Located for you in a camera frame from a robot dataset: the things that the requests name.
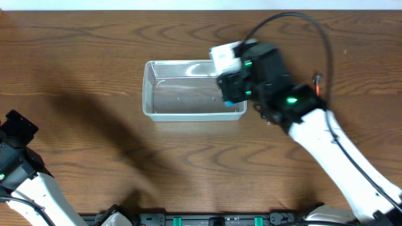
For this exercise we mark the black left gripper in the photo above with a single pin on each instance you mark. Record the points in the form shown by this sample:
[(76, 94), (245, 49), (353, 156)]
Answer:
[(17, 129)]

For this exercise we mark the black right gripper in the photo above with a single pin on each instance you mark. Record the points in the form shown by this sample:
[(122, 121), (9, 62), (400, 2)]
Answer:
[(227, 84)]

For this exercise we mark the white blue tool box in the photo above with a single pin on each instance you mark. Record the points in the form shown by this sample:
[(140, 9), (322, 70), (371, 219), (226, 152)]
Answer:
[(227, 67)]

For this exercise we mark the clear plastic container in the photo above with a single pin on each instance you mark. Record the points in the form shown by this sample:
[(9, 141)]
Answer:
[(185, 90)]

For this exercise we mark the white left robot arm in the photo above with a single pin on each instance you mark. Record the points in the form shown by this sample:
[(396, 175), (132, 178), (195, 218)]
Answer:
[(26, 185)]

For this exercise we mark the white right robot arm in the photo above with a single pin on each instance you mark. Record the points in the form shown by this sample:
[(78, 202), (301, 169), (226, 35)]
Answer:
[(305, 117)]

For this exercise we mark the small hammer black handle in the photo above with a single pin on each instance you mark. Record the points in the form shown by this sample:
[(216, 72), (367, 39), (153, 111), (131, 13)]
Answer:
[(316, 79)]

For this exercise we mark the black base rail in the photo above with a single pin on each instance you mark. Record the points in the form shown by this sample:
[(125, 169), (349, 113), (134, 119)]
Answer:
[(316, 215)]

